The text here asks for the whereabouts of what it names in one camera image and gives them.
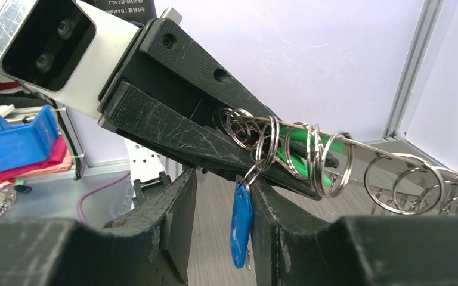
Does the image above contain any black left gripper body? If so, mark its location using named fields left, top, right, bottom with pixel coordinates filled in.
left=100, top=18, right=197, bottom=135

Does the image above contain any blue key tag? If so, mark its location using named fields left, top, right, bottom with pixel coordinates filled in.
left=230, top=182, right=254, bottom=270

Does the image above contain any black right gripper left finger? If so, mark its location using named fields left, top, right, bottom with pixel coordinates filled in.
left=0, top=169, right=197, bottom=285

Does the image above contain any red cloth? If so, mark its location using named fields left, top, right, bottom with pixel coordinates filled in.
left=0, top=136, right=73, bottom=182

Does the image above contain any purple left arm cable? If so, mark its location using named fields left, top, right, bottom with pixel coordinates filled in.
left=76, top=169, right=133, bottom=226

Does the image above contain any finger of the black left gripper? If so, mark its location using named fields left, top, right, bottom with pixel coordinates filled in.
left=98, top=80, right=323, bottom=202
left=138, top=17, right=341, bottom=170

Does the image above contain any green key tag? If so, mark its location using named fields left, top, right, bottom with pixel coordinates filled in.
left=275, top=123, right=345, bottom=183

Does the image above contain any blue plastic bin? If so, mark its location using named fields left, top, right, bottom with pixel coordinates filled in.
left=0, top=105, right=59, bottom=171

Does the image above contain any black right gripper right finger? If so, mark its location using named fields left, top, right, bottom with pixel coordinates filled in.
left=250, top=180, right=458, bottom=285

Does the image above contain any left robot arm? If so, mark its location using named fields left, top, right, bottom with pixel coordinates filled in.
left=78, top=1, right=273, bottom=181

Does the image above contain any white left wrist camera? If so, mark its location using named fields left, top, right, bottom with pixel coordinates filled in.
left=0, top=1, right=156, bottom=119

